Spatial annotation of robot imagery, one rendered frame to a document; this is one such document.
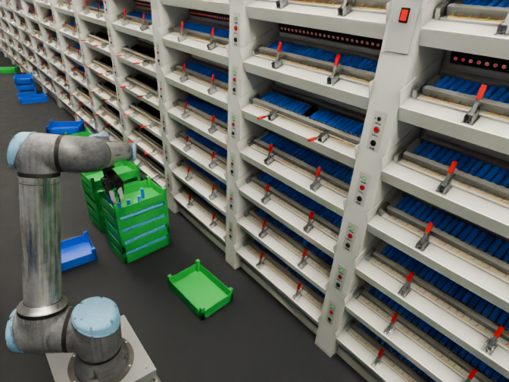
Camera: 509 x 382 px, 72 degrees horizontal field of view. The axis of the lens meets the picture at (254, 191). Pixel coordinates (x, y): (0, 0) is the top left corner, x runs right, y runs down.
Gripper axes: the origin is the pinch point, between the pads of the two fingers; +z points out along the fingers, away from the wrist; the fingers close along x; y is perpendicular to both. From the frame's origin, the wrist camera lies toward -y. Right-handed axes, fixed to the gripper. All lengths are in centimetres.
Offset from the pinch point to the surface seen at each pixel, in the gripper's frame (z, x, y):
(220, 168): -9, -47, -30
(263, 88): -49, -54, -63
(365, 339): 54, -45, -117
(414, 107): -42, -40, -137
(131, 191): 1.2, -14.2, 16.6
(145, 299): 46, 7, -23
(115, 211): 2.6, 3.6, -3.3
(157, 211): 12.4, -19.3, -0.7
